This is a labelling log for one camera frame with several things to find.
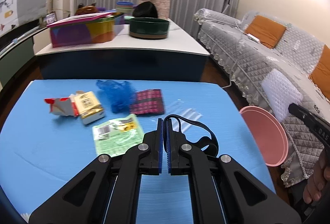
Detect clear plastic wrapper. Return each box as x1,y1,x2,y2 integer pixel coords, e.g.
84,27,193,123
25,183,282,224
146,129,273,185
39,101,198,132
165,100,203,133

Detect black strap band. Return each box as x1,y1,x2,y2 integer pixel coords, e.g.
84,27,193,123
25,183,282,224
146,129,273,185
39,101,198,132
163,114,219,157

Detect gold tissue pack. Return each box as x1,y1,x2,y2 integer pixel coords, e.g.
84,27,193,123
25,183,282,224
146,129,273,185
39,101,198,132
74,91,105,125

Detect pink trash bin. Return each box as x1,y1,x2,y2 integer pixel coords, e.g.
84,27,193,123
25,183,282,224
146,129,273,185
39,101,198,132
239,106,289,167

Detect person right hand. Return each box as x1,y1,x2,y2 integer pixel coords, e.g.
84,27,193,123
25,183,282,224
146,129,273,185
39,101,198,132
303,149,329,204

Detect pink black patterned wrapper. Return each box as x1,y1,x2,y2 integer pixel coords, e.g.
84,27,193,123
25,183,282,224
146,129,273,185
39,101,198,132
130,89,165,115

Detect green snack wrapper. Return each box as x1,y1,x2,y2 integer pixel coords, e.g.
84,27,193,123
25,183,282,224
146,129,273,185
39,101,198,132
92,114,144,157

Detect orange cushion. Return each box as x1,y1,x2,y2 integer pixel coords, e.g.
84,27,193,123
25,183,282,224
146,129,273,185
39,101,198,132
309,45,330,100
244,15,286,49

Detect blue plastic bag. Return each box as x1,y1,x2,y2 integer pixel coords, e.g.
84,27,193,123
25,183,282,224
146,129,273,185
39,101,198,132
96,80,136,114

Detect white dark coffee table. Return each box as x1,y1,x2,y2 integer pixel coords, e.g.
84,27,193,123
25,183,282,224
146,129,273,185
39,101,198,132
36,21,210,82

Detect torn red white carton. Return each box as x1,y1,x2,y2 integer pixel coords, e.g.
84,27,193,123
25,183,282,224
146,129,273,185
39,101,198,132
44,94,79,117

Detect grey quilted sofa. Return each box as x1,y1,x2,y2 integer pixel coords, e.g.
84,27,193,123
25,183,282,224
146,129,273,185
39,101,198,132
194,8,329,187

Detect dark green round box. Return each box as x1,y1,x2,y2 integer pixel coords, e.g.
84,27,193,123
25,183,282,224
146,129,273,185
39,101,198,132
129,18,170,40

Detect white power adapter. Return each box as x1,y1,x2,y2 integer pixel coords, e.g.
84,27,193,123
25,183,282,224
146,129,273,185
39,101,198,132
247,34,261,44

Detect black round hat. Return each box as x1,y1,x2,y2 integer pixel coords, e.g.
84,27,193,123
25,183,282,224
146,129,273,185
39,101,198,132
132,1,158,18

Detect colourful gift box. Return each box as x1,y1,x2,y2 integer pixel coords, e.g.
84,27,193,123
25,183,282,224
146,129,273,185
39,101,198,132
48,12,125,48

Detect pink lace basket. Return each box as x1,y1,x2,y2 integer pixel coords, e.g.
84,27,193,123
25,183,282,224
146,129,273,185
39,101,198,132
138,0,170,19

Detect stacked coloured bowls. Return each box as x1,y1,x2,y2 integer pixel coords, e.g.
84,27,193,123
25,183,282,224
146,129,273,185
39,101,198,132
115,1,134,16

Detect brown plush toy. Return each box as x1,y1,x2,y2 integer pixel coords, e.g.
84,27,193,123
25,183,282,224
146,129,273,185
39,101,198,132
75,3,99,15

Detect dark tv cabinet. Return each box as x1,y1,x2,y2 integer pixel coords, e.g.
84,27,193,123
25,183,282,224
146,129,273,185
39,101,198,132
1,26,44,90

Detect white charging cable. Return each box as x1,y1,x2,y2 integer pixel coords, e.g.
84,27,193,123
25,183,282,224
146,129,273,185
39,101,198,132
221,33,249,90

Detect small photo frame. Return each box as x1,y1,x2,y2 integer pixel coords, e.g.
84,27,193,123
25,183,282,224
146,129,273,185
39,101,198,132
43,11,57,25

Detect grey white wall poster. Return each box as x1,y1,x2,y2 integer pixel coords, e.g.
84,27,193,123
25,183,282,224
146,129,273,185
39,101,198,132
1,0,48,36

